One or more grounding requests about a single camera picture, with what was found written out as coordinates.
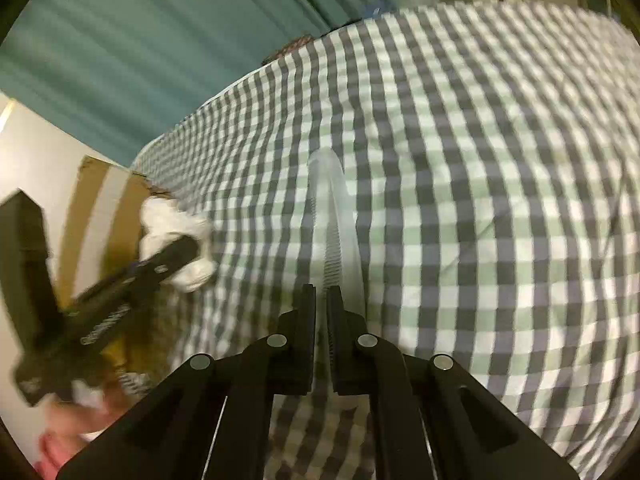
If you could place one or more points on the brown patterned box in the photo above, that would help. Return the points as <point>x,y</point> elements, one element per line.
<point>295,47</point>

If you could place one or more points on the green curtain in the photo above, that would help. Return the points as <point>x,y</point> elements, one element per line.
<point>150,35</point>

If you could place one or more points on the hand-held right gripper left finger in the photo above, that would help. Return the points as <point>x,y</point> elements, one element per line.
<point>300,340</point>

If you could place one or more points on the person's left hand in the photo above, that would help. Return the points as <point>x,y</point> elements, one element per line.
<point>75,417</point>

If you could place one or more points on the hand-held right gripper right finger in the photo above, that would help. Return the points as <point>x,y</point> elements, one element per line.
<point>345,350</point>

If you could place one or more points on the cardboard box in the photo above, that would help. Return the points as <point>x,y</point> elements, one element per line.
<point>90,210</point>

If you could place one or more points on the white plush toy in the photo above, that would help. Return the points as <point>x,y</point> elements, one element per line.
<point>160,220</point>

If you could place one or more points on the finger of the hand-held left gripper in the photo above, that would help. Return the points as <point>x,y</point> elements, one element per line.
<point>170,257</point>

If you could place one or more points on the person's left forearm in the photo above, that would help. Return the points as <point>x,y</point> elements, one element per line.
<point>52,457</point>

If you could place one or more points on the clear ribbed plastic lid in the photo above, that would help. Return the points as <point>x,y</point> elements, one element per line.
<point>332,220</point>

